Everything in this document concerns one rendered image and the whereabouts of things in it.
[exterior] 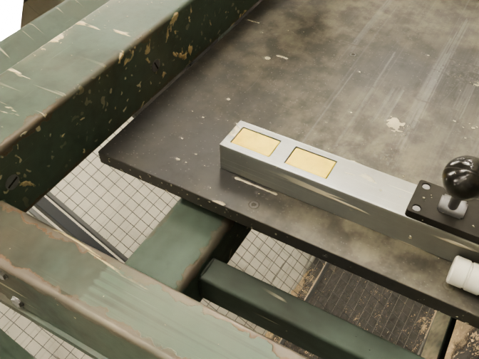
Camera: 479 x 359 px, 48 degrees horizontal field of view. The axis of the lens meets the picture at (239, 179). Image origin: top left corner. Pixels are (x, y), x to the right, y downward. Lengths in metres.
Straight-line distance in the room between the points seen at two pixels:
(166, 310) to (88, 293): 0.07
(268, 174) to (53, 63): 0.29
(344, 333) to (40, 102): 0.41
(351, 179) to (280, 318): 0.17
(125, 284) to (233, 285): 0.15
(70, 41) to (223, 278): 0.35
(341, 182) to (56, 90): 0.33
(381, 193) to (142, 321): 0.28
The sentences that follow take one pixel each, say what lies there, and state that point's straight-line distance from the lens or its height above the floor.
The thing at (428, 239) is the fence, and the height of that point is 1.49.
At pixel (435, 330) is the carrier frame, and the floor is 0.79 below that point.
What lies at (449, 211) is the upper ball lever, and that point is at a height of 1.50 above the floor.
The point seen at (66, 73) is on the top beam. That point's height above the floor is 1.90.
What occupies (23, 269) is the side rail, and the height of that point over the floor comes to 1.77.
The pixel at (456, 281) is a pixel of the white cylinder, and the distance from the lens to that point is 0.57.
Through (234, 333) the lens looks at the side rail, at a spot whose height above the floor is 1.60.
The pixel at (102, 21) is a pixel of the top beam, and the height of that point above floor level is 1.93.
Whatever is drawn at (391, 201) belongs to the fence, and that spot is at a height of 1.54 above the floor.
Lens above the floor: 1.72
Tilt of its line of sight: 5 degrees down
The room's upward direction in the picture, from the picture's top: 48 degrees counter-clockwise
